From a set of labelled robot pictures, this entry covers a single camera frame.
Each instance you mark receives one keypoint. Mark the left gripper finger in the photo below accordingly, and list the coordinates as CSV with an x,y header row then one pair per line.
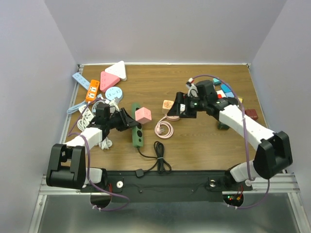
x,y
132,124
126,118

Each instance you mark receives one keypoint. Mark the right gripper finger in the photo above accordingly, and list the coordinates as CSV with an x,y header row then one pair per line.
x,y
173,112
182,98

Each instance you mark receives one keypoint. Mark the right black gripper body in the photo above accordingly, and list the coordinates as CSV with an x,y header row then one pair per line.
x,y
196,105

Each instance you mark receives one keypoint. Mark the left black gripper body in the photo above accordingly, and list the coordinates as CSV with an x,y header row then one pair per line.
x,y
116,121

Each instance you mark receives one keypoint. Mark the green power strip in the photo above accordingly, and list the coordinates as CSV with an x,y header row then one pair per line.
x,y
137,135

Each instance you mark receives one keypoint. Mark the dark green cube plug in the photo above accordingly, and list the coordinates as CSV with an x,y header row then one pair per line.
x,y
222,126

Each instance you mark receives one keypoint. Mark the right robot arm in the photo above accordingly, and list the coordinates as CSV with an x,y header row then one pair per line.
x,y
273,150

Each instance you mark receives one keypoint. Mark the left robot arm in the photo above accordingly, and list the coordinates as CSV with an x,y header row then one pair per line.
x,y
67,163

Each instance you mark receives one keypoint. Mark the white grey cube plug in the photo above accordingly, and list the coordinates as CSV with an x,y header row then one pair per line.
x,y
182,108

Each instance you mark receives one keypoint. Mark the beige cube plug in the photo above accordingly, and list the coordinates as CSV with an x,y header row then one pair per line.
x,y
166,106

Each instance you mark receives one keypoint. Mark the pink cube socket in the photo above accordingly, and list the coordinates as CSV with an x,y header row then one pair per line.
x,y
143,115

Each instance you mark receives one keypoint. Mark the small white cube plug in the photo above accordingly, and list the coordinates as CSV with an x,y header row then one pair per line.
x,y
220,92

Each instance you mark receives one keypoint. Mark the teal cube plug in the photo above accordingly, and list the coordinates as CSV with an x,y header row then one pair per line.
x,y
216,82

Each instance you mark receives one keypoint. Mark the light blue cube plug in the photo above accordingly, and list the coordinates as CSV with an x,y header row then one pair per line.
x,y
229,94

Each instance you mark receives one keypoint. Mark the blue round socket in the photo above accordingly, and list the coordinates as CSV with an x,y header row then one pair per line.
x,y
114,92

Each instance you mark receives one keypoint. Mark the dark red cube plug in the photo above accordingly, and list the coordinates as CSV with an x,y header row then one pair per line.
x,y
252,114

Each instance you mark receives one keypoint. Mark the pink triangular power strip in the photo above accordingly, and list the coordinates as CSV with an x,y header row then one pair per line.
x,y
107,80

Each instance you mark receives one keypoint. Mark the orange power strip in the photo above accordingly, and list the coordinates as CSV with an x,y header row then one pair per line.
x,y
92,90

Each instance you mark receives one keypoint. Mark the white triangular power strip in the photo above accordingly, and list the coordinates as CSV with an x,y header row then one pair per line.
x,y
118,69

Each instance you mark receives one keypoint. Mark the light blue power strip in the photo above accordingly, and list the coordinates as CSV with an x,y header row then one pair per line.
x,y
81,80

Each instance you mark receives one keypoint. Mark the pink round socket with cable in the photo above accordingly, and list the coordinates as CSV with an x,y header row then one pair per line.
x,y
164,129

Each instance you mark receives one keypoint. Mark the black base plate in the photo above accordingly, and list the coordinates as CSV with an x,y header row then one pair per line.
x,y
177,186

